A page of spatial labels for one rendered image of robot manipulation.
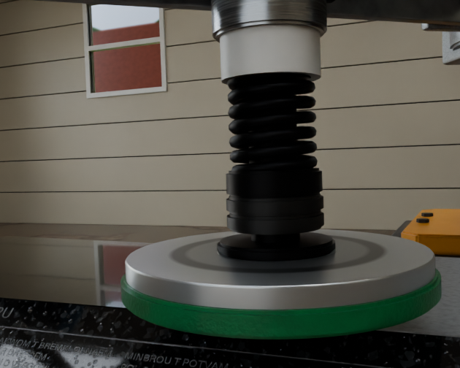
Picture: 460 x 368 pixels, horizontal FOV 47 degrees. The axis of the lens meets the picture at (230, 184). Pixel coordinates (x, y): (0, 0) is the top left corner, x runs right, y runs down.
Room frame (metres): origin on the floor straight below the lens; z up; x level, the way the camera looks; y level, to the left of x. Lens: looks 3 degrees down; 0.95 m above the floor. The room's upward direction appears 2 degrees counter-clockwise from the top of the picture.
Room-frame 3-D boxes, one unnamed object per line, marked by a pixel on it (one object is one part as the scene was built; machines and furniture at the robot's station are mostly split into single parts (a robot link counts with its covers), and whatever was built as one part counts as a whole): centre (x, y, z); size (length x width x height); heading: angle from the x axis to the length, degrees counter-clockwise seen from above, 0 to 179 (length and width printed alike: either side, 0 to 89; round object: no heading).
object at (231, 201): (0.38, -0.03, 0.91); 0.07 x 0.07 x 0.01
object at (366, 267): (0.38, -0.03, 0.87); 0.21 x 0.21 x 0.01
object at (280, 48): (0.38, -0.03, 1.02); 0.07 x 0.07 x 0.04
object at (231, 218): (0.38, -0.03, 0.90); 0.07 x 0.07 x 0.01
